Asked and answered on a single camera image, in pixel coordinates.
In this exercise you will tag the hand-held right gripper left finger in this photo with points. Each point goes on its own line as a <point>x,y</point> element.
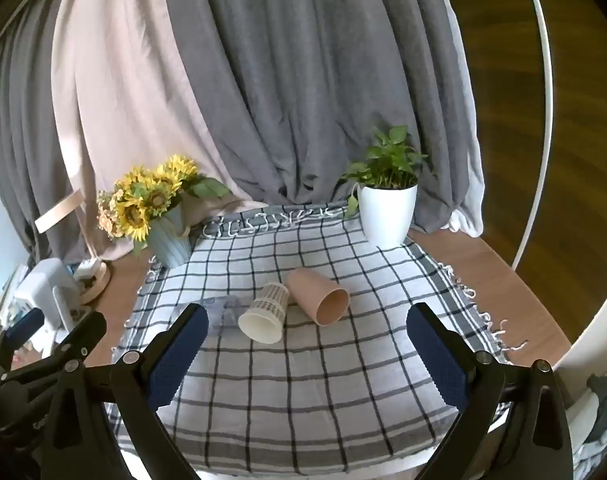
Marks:
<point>176,360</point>

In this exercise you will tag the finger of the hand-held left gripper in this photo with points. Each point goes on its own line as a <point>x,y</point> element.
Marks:
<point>25,326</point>
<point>85,335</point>

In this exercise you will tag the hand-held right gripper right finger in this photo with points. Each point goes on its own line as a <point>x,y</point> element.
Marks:
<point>439,360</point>

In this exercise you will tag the white patterned paper cup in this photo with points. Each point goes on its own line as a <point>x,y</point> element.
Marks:
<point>266,312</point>

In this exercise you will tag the brown paper cup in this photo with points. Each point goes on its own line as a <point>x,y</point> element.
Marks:
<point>308,290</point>

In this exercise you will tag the clear plastic cup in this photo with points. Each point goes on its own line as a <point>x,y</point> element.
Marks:
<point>224,310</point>

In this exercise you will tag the white plastic appliance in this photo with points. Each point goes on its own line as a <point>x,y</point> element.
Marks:
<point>45,282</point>

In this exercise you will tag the round wooden stand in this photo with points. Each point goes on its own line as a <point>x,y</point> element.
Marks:
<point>99,280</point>

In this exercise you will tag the blue-grey ribbed vase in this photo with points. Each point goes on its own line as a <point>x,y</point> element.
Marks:
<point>169,242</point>

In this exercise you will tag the beige curtain tieback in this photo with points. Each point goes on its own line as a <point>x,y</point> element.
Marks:
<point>58,212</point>

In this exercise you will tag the grey checked cloth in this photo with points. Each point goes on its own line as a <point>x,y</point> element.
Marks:
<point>308,390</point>

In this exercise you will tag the sunflower bouquet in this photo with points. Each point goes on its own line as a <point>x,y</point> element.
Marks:
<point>143,200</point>

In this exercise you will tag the white plant pot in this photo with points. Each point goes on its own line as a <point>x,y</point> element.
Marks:
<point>386,215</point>

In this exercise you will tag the dark grey object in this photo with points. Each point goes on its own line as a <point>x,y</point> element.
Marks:
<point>606,402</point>

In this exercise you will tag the grey curtain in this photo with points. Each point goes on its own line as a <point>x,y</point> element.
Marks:
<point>18,140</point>
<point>308,85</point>

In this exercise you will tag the white sheer curtain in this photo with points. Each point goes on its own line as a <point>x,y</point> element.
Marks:
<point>471,175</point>

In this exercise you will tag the green potted plant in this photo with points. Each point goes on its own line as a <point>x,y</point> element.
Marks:
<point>386,165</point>

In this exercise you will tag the beige curtain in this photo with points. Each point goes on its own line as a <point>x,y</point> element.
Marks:
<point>123,90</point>

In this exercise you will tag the white curved frame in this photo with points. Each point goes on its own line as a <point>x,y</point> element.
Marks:
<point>596,335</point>

